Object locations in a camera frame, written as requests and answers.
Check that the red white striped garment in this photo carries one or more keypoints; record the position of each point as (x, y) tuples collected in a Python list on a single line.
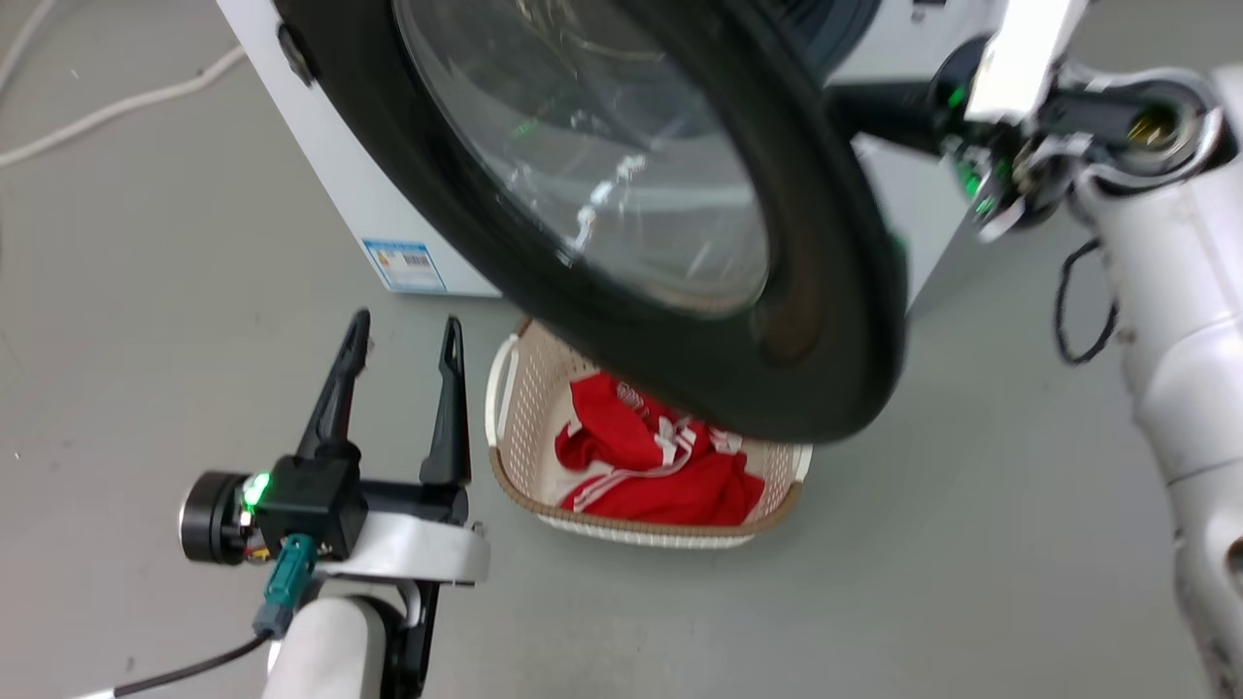
[(670, 485)]

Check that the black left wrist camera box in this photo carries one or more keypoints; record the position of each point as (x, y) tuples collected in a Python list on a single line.
[(291, 505)]

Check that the white washing machine body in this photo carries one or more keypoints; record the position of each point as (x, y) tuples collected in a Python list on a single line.
[(335, 146)]

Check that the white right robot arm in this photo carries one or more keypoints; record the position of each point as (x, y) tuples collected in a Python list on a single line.
[(1185, 320)]

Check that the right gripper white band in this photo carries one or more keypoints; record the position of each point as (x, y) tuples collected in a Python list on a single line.
[(1020, 68)]

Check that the blue white energy label sticker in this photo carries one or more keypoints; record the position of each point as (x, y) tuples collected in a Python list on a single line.
[(406, 265)]

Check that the cream perforated laundry basket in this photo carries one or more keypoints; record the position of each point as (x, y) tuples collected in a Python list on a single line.
[(529, 408)]

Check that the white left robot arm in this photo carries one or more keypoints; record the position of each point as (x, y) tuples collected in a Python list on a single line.
[(330, 646)]

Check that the black round glass washer door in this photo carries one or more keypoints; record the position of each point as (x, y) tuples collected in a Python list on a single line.
[(825, 320)]

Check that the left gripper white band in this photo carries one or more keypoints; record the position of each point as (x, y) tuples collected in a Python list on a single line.
[(427, 549)]

